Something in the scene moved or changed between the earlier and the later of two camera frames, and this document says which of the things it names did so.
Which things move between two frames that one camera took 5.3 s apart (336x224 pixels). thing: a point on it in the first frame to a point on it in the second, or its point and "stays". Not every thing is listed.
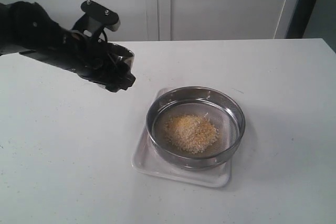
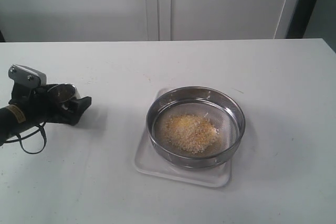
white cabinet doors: x=163 y=6 stays
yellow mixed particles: x=192 y=132 stays
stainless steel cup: x=122 y=54 to x=63 y=92
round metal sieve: x=195 y=127 stays
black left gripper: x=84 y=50 to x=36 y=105
